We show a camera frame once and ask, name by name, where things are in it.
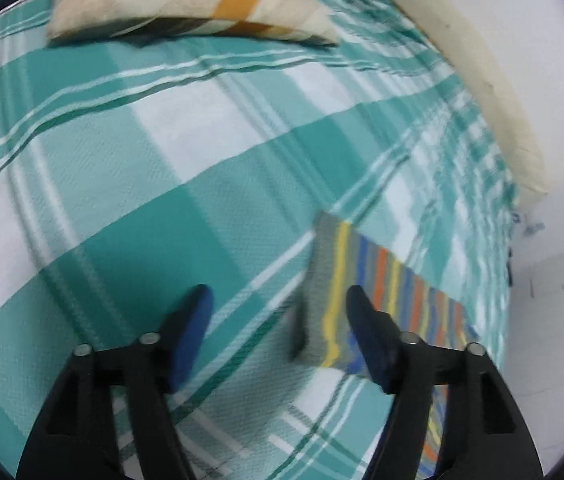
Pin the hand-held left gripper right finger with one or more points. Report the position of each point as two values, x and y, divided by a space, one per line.
369 340

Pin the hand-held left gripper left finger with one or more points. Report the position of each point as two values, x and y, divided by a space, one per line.
191 330

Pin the striped knit sweater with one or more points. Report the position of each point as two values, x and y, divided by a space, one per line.
332 280

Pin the green plaid bed cover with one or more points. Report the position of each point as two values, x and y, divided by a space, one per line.
161 160

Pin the cream mattress edge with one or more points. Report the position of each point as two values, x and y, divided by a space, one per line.
462 45

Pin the blue wall sticker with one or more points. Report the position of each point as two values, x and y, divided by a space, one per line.
529 227

